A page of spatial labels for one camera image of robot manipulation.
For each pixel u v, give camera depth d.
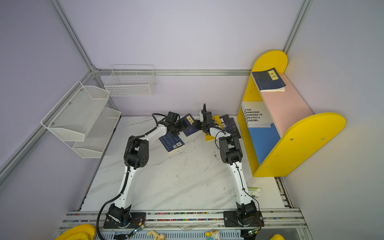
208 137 1.06
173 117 0.88
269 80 0.80
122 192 0.64
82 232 0.67
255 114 0.98
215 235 0.67
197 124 1.03
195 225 0.73
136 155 0.65
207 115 0.93
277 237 0.67
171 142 1.04
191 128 1.11
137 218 0.75
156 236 0.69
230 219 0.73
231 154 0.68
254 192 0.79
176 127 0.93
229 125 1.10
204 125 0.95
